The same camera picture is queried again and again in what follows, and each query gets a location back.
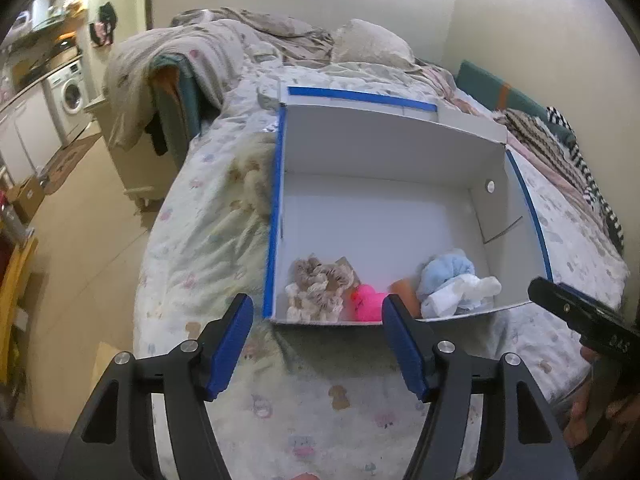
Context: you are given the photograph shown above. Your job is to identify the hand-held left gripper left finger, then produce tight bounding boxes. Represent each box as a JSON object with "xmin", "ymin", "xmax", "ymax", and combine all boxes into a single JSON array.
[{"xmin": 55, "ymin": 293, "xmax": 254, "ymax": 480}]

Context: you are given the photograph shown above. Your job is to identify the black white striped cloth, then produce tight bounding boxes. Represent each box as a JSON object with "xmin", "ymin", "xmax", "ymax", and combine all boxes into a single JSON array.
[{"xmin": 545, "ymin": 106, "xmax": 626, "ymax": 256}]

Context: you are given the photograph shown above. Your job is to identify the cream fluffy pillow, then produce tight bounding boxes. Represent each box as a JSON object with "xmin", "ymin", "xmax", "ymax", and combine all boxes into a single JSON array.
[{"xmin": 332, "ymin": 19, "xmax": 416, "ymax": 66}]

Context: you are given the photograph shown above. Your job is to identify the orange soft item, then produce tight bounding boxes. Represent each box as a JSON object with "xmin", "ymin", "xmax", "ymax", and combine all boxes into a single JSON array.
[{"xmin": 390, "ymin": 280, "xmax": 421, "ymax": 318}]

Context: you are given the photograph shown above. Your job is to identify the teal orange bed cushion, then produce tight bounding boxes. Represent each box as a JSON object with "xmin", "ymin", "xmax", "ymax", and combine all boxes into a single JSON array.
[{"xmin": 150, "ymin": 52, "xmax": 211, "ymax": 171}]

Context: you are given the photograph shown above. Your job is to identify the bed with patterned sheet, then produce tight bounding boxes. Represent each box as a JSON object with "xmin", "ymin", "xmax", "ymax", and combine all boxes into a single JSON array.
[{"xmin": 132, "ymin": 67, "xmax": 631, "ymax": 480}]

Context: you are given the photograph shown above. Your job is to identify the black pink hanging clothes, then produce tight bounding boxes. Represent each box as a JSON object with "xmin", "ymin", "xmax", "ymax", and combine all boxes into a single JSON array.
[{"xmin": 89, "ymin": 2, "xmax": 117, "ymax": 48}]

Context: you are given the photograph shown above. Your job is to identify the person's right hand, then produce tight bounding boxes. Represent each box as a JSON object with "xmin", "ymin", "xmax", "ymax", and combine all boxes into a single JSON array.
[{"xmin": 564, "ymin": 347, "xmax": 640, "ymax": 451}]

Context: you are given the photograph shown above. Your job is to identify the beige fluffy scrunchie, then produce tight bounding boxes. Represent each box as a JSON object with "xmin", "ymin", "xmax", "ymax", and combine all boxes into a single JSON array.
[{"xmin": 291, "ymin": 256, "xmax": 331, "ymax": 288}]

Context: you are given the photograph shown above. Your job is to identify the brown doormat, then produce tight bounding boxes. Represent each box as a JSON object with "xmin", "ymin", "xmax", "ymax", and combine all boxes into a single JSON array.
[{"xmin": 42, "ymin": 132, "xmax": 103, "ymax": 196}]

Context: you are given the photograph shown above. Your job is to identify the white kitchen counter cabinet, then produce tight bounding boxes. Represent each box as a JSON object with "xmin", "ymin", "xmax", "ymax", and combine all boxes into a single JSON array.
[{"xmin": 0, "ymin": 57, "xmax": 83, "ymax": 186}]

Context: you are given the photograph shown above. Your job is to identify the pink blanket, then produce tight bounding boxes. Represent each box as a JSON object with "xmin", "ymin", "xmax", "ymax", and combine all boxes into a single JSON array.
[{"xmin": 415, "ymin": 62, "xmax": 606, "ymax": 221}]

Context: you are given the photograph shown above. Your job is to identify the pink soft item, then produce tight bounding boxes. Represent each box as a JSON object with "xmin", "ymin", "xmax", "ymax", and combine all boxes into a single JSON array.
[{"xmin": 352, "ymin": 284, "xmax": 391, "ymax": 323}]

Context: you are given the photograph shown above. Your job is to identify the yellow wooden rack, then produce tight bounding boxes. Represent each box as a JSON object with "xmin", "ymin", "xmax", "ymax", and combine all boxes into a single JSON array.
[{"xmin": 0, "ymin": 235, "xmax": 38, "ymax": 341}]

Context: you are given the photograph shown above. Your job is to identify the white cardboard box blue tape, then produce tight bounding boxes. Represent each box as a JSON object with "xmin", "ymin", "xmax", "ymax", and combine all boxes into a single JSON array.
[{"xmin": 262, "ymin": 85, "xmax": 555, "ymax": 325}]

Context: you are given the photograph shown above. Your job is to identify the brown white knit blanket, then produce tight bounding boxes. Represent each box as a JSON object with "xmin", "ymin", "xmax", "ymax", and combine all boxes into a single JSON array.
[{"xmin": 502, "ymin": 107, "xmax": 596, "ymax": 196}]

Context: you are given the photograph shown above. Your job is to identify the white bedside cabinet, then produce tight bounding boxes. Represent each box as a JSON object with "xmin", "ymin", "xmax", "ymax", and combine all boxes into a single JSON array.
[{"xmin": 85, "ymin": 97, "xmax": 156, "ymax": 211}]

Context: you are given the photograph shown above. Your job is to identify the brown cardboard box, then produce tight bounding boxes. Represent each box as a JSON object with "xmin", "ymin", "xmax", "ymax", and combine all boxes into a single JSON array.
[{"xmin": 7, "ymin": 175, "xmax": 46, "ymax": 223}]

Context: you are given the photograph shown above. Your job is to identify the light blue fluffy cloth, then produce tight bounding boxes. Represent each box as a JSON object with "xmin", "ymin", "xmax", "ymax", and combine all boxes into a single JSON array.
[{"xmin": 417, "ymin": 254, "xmax": 478, "ymax": 311}]

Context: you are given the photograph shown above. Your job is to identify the beige brown fuzzy socks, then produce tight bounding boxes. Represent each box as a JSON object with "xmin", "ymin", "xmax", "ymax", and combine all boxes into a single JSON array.
[{"xmin": 285, "ymin": 267, "xmax": 358, "ymax": 324}]

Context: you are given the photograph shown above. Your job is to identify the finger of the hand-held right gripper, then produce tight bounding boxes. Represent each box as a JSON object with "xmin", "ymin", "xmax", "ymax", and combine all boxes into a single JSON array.
[{"xmin": 528, "ymin": 277, "xmax": 640, "ymax": 361}]

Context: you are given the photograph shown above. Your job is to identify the white washing machine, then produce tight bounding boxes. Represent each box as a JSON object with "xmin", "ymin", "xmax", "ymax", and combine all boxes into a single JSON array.
[{"xmin": 47, "ymin": 62, "xmax": 91, "ymax": 133}]

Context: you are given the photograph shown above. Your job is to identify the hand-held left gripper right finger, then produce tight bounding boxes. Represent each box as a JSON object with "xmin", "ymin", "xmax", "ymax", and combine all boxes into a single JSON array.
[{"xmin": 382, "ymin": 294, "xmax": 581, "ymax": 480}]

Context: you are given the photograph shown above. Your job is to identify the teal cushion orange stripe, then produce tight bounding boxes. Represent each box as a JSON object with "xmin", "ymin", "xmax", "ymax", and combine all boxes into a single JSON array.
[{"xmin": 457, "ymin": 60, "xmax": 576, "ymax": 146}]

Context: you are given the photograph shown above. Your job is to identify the grey patterned duvet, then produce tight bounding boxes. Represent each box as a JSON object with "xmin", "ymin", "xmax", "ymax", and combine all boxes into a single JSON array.
[{"xmin": 102, "ymin": 7, "xmax": 336, "ymax": 151}]

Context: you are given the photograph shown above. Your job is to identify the white sock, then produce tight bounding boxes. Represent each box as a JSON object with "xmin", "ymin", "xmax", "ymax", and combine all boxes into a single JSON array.
[{"xmin": 420, "ymin": 276, "xmax": 502, "ymax": 318}]

